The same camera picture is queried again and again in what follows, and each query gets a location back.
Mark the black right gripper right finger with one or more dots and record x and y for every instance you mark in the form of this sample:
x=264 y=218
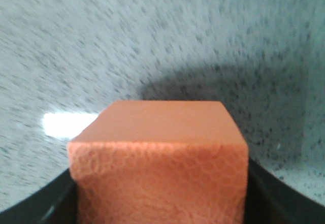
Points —
x=269 y=200

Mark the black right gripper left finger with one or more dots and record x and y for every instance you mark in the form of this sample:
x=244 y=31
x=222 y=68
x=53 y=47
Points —
x=54 y=203

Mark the orange foam cube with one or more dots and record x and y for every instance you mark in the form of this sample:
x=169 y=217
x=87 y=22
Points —
x=160 y=162

